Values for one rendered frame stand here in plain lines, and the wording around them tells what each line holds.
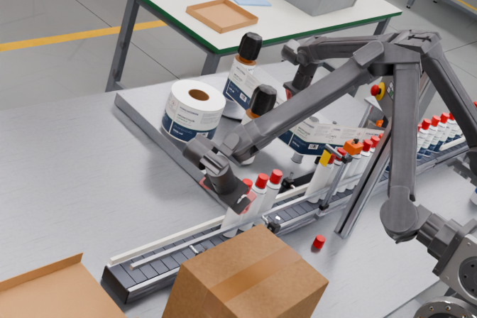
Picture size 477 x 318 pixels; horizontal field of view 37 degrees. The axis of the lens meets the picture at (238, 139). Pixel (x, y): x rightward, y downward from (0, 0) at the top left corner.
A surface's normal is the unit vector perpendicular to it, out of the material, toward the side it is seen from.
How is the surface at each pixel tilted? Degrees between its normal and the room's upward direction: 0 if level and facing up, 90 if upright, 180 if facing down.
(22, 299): 0
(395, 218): 50
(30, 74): 0
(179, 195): 0
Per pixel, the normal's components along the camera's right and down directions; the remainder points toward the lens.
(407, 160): -0.25, -0.33
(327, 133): 0.30, 0.59
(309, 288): 0.30, -0.80
